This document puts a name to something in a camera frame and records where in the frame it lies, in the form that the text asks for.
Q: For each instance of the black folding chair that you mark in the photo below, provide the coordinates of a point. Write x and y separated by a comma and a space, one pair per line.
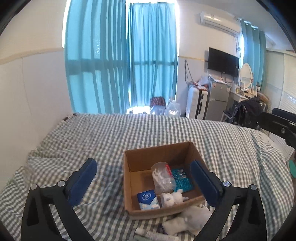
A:
231, 114

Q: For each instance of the black jacket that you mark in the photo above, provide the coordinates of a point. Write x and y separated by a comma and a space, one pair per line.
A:
253, 111

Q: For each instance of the white suitcase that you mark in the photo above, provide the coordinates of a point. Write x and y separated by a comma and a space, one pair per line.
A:
195, 104

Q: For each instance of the blue tissue pack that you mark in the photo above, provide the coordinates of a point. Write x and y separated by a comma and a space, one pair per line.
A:
146, 198

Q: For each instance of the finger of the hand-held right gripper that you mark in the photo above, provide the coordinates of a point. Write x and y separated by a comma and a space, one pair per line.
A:
279, 126

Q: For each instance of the white cloth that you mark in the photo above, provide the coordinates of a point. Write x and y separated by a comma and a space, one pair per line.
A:
173, 227

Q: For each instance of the wide blue curtain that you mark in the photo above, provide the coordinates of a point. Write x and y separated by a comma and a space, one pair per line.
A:
97, 58

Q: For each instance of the black wall television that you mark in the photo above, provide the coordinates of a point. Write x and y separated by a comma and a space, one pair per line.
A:
223, 61

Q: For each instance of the red patterned bag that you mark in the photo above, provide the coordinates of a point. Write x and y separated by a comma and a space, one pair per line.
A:
157, 100

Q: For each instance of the teal object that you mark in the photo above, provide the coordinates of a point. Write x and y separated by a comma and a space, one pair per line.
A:
292, 169

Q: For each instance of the large white plush toy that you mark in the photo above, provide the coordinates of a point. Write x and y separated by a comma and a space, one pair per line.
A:
195, 216

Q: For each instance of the brown cardboard box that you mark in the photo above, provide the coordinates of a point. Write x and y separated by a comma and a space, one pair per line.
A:
148, 160

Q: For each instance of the white tube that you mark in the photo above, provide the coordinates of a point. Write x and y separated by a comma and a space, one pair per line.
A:
150, 233

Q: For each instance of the blue window curtain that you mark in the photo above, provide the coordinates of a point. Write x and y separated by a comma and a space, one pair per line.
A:
152, 53

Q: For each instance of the narrow blue curtain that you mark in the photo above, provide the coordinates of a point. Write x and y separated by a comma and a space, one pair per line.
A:
253, 53

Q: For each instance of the silver small fridge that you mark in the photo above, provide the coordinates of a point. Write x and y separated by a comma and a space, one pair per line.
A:
217, 102

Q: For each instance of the teal patterned packet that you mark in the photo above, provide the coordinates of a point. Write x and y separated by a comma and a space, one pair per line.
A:
183, 183

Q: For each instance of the clear water jug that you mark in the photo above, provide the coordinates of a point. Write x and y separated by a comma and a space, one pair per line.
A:
158, 110
172, 109

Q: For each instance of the white wardrobe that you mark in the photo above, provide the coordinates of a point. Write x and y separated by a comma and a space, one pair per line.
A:
281, 81

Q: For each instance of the grey checked blanket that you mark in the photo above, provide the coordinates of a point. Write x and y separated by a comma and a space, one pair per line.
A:
92, 139

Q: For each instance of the clear plastic bag pile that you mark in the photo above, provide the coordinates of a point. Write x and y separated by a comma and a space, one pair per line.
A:
204, 81

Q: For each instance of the white air conditioner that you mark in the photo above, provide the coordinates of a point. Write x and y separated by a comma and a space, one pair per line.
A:
217, 22

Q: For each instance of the oval white mirror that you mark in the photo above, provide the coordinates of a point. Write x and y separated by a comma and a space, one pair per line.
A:
245, 75

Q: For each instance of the white dressing table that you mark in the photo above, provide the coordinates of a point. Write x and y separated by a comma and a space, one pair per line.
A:
239, 95

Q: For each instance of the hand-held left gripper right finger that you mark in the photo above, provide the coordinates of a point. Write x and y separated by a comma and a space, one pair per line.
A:
205, 183

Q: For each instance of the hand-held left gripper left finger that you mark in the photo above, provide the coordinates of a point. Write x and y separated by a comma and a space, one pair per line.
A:
83, 182

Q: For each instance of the small white plush toy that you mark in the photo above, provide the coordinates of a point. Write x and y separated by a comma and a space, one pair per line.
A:
172, 199

